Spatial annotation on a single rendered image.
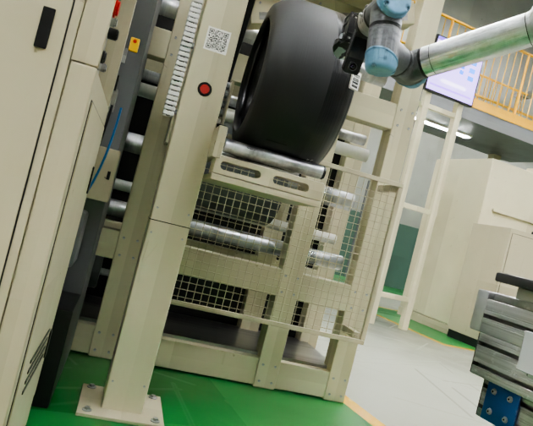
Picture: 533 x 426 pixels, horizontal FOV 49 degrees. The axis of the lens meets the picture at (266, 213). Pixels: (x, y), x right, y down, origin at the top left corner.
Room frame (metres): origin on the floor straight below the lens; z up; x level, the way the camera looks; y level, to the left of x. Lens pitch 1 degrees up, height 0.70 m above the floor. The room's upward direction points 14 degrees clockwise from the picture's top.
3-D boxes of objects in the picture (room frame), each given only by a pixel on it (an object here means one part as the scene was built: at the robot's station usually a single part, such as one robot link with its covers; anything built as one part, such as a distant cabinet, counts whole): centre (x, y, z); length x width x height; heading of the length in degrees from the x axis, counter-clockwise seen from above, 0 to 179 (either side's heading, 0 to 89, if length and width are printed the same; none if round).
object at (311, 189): (1.85, 0.03, 0.84); 0.36 x 0.09 x 0.06; 103
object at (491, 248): (6.21, -2.71, 0.62); 0.90 x 0.56 x 1.25; 112
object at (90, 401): (1.91, 0.30, 0.01); 0.27 x 0.27 x 0.02; 13
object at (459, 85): (5.73, -1.44, 2.60); 0.60 x 0.05 x 0.55; 112
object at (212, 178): (1.99, 0.06, 0.80); 0.37 x 0.36 x 0.02; 13
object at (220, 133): (1.95, 0.23, 0.90); 0.40 x 0.03 x 0.10; 13
